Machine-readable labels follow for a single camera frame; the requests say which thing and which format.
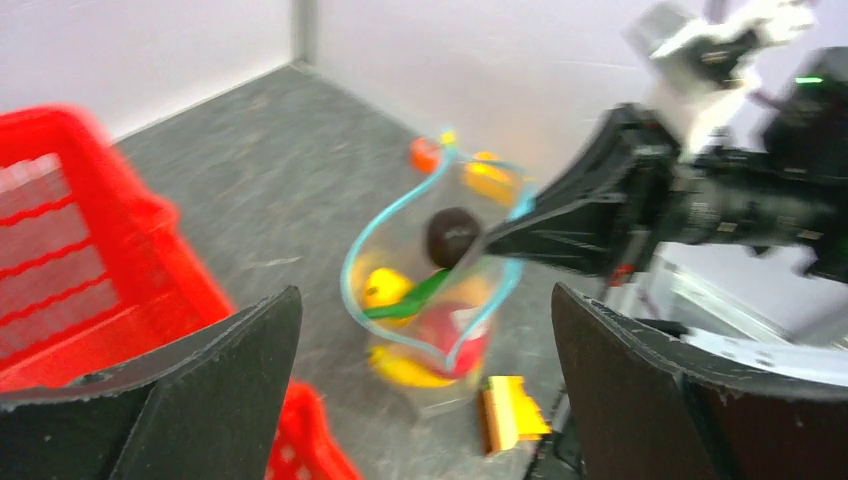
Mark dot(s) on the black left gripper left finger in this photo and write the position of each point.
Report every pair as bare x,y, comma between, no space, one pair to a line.
203,407

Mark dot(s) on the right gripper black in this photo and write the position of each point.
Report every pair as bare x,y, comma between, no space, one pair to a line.
603,215

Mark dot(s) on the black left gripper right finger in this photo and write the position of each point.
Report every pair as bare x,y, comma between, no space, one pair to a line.
649,406

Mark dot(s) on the dark purple plum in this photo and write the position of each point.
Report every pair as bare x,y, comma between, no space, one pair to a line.
450,233

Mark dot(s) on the red apple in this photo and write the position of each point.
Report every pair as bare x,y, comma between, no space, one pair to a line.
442,326

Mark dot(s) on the long green chili pepper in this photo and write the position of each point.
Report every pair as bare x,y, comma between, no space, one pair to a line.
414,301

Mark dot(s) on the clear zip top bag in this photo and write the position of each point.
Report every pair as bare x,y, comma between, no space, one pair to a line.
395,239

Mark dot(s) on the yellow banana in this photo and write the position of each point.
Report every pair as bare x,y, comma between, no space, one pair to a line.
393,365

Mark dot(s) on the yellow squash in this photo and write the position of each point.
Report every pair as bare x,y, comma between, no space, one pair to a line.
383,290

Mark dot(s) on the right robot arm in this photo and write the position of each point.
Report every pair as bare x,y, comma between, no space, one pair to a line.
791,192

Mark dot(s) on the yellow window toy block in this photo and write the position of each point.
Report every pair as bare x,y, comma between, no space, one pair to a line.
486,176

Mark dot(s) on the yellow orange toy sandwich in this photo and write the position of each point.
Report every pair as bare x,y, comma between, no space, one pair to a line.
509,415

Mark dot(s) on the orange half-round block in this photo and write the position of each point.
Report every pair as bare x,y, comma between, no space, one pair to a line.
424,155

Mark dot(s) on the red plastic basket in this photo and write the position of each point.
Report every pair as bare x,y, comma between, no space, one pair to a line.
95,274

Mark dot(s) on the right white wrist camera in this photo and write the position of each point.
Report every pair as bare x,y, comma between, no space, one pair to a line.
705,68

